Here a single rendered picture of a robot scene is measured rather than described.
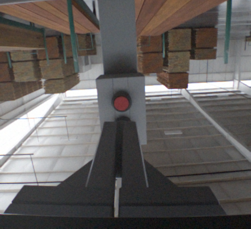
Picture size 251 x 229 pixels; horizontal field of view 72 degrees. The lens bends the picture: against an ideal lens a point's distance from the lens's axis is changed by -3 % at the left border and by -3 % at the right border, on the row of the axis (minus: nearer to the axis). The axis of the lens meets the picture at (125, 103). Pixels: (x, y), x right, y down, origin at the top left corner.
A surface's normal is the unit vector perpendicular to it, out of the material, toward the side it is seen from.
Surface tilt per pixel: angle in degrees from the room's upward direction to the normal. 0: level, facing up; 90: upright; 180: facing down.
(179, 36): 90
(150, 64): 90
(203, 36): 90
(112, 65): 90
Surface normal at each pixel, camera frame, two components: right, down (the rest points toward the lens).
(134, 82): 0.01, 0.27
